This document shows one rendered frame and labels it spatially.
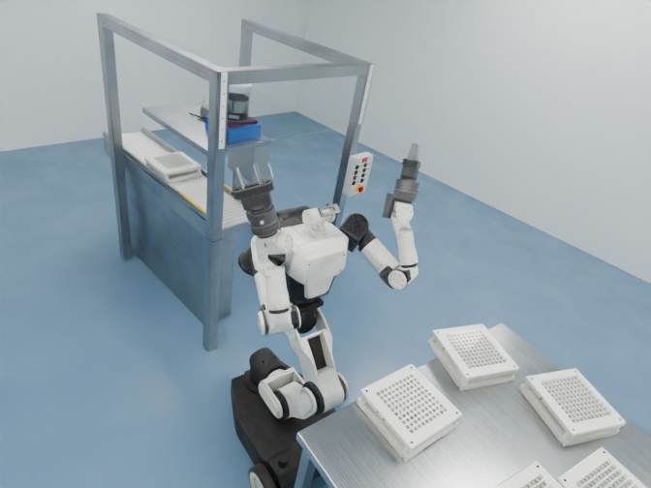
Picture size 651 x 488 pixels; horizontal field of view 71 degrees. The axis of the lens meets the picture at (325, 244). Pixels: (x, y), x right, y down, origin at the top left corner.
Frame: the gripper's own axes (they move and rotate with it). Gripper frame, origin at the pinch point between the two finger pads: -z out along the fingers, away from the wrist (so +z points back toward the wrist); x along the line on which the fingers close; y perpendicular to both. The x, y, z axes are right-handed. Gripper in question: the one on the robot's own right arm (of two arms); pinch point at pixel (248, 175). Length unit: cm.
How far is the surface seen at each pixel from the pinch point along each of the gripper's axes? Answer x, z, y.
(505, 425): 61, 101, 24
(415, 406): 32, 81, 23
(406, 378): 32, 81, 11
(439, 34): 191, 22, -410
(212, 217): -35, 41, -83
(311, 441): -3, 77, 31
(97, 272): -146, 89, -162
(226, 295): -56, 111, -123
